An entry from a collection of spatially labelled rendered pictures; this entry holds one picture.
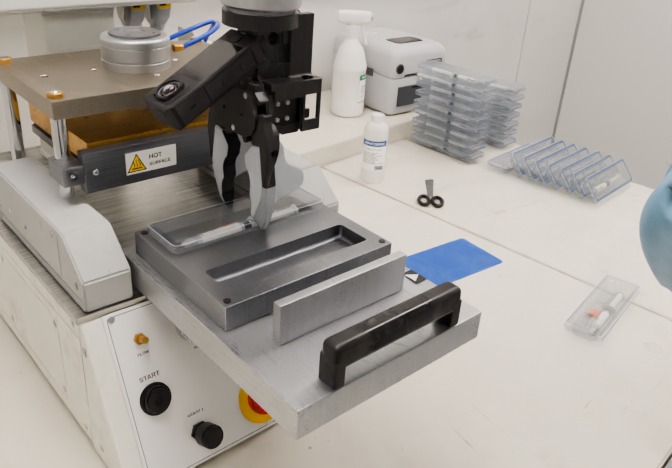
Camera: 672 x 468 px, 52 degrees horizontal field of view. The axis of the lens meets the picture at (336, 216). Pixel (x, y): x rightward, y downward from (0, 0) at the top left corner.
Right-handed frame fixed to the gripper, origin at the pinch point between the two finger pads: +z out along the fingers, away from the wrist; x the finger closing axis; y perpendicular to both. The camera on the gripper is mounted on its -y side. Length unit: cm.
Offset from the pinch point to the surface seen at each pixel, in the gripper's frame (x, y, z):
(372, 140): 38, 59, 16
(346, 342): -23.4, -6.2, 0.1
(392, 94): 58, 84, 15
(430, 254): 11, 47, 26
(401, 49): 59, 87, 4
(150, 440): -3.9, -13.4, 21.1
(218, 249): -3.8, -5.0, 1.5
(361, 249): -11.8, 6.5, 1.4
